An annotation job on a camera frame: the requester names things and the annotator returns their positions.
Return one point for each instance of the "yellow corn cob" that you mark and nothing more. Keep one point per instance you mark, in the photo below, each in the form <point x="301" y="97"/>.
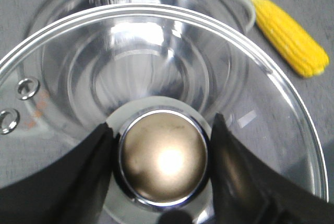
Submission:
<point x="304" y="55"/>

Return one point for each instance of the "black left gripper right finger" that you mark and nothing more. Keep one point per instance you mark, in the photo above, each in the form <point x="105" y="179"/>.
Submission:
<point x="246" y="190"/>

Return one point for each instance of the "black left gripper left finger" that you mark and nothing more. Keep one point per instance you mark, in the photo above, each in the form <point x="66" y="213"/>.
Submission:
<point x="71" y="190"/>

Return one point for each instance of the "glass pot lid with knob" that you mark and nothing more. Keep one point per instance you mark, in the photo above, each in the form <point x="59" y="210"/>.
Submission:
<point x="161" y="146"/>

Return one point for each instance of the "pale green electric cooking pot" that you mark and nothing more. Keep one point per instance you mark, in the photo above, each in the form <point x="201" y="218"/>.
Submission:
<point x="93" y="70"/>

